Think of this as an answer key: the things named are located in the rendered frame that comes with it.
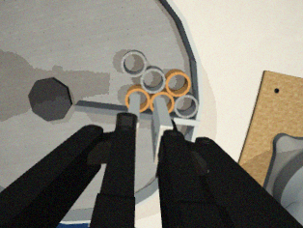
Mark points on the blue crate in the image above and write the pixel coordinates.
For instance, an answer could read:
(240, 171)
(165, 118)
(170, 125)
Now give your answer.
(81, 225)

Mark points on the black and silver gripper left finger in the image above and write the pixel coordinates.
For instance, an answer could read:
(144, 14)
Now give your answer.
(43, 195)

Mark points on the bronze bushing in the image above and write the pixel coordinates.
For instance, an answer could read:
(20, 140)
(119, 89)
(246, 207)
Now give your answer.
(171, 103)
(184, 89)
(137, 87)

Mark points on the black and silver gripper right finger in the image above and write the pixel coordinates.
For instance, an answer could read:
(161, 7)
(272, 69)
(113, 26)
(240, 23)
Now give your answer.
(188, 190)

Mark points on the grey metal ring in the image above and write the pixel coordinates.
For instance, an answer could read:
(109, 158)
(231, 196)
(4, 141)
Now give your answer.
(155, 89)
(189, 112)
(134, 73)

